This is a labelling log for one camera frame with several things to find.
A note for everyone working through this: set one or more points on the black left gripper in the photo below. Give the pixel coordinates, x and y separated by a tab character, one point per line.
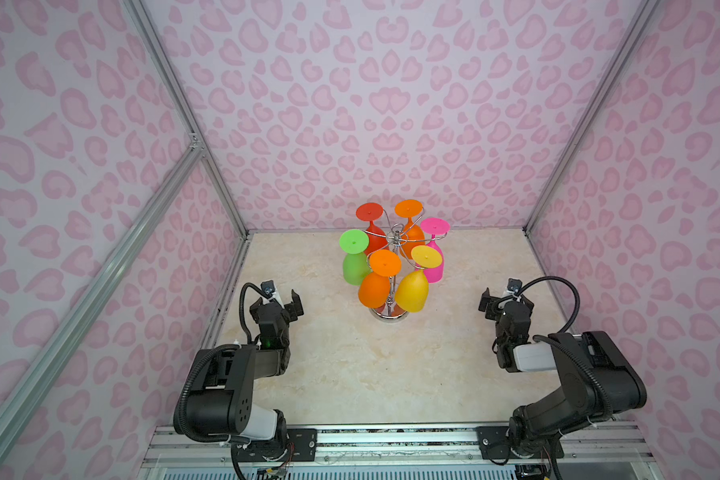
276	308

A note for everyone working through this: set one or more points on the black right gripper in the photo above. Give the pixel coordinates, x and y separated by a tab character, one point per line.
508	306

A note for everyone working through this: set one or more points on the yellow plastic wine glass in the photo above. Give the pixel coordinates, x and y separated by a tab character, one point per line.
412	293

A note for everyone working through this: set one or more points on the pink plastic wine glass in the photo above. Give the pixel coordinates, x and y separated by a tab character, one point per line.
437	229

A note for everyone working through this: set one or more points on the orange back wine glass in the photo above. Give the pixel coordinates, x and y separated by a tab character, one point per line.
411	234

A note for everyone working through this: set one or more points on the orange wine glass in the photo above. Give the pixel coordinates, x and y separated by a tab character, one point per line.
411	234
376	286

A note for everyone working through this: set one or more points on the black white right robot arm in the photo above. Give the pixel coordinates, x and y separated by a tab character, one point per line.
596	381

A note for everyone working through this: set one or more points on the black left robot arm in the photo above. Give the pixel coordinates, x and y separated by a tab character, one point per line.
216	402

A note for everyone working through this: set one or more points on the green plastic wine glass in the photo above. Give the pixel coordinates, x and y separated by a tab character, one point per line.
355	265

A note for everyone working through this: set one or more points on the orange front wine glass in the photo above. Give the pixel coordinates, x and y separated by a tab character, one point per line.
376	286

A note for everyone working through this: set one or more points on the chrome wine glass rack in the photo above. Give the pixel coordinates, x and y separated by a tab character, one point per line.
391	312

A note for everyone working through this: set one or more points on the red plastic wine glass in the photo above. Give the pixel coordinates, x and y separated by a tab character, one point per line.
370	213

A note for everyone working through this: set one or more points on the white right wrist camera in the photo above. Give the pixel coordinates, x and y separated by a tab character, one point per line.
513	288

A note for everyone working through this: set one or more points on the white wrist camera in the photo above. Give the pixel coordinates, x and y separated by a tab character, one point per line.
513	288
270	291

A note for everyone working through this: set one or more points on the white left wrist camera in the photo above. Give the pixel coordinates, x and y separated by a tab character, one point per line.
270	291

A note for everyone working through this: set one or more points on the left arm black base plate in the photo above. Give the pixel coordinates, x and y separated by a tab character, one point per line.
300	444

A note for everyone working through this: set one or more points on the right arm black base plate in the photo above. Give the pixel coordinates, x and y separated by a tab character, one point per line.
498	445

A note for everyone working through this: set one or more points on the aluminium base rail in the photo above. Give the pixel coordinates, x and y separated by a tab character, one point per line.
615	450

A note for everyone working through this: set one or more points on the aluminium frame post left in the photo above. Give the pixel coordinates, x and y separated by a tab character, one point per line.
155	48

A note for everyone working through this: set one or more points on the aluminium frame post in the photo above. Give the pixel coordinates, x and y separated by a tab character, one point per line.
155	48
623	54

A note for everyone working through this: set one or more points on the aluminium diagonal frame bar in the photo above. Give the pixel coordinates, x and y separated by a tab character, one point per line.
33	386

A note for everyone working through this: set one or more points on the aluminium frame post right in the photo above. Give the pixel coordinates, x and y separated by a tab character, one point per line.
623	54

